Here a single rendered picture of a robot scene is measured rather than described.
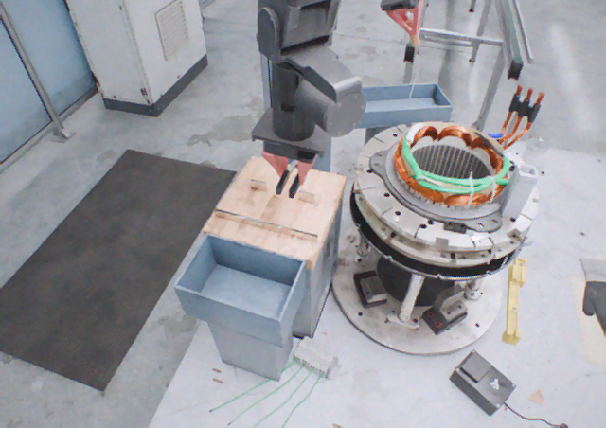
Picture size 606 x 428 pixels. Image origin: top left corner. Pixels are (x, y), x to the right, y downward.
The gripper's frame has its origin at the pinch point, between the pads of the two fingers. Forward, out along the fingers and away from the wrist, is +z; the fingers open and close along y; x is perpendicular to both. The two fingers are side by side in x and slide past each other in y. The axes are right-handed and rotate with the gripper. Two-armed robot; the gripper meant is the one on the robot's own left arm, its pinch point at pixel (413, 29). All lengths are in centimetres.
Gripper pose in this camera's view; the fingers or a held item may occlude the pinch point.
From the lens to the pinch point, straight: 91.9
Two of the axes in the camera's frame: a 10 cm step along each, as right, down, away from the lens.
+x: -8.4, -0.2, 5.5
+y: 3.5, -7.9, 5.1
